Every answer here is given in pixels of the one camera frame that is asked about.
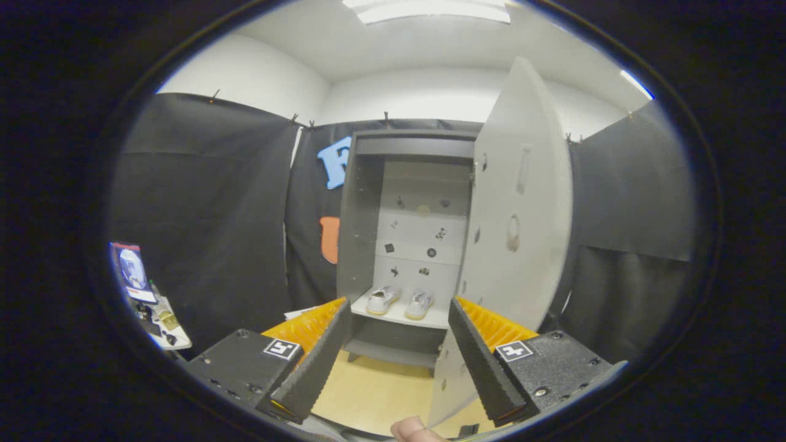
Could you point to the long ceiling light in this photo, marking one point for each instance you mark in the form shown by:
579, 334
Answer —
430, 11

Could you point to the grey shoe cabinet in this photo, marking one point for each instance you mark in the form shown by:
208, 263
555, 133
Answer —
359, 233

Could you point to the white side table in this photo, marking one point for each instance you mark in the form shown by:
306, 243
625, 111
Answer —
178, 341

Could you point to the white shoe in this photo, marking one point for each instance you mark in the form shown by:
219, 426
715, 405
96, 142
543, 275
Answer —
382, 301
419, 305

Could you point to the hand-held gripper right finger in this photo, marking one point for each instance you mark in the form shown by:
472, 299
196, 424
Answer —
482, 368

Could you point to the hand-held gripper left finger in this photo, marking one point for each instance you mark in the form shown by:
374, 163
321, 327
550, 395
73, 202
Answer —
319, 368

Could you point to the black backdrop cloth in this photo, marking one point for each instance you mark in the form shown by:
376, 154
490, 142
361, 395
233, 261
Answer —
202, 215

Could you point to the light grey shoe cabinet door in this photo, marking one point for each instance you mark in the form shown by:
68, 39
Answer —
528, 276

